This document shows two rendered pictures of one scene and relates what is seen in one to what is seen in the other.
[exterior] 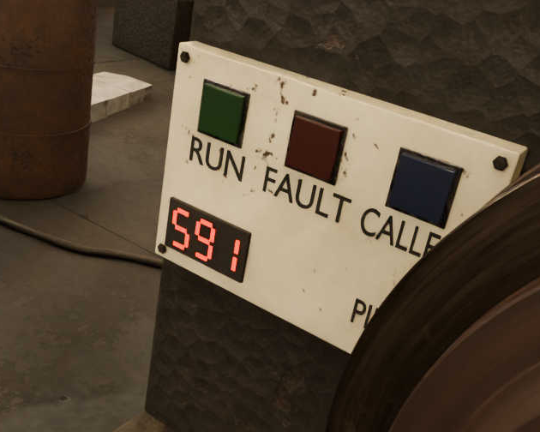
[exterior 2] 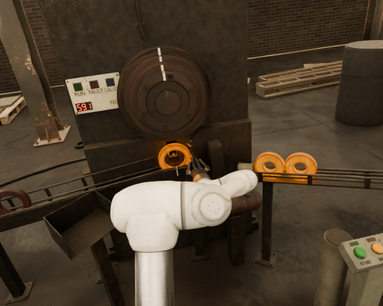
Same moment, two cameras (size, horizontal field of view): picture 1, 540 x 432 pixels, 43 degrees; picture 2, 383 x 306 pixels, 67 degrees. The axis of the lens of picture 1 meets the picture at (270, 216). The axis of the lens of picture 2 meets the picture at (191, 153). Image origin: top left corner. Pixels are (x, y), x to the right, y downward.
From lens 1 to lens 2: 1.12 m
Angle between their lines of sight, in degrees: 33
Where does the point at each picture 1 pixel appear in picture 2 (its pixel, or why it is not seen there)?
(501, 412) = (131, 90)
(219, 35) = (70, 76)
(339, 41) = (89, 70)
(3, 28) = not seen: outside the picture
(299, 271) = (100, 102)
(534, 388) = (132, 87)
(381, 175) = (104, 83)
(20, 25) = not seen: outside the picture
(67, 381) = not seen: hidden behind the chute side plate
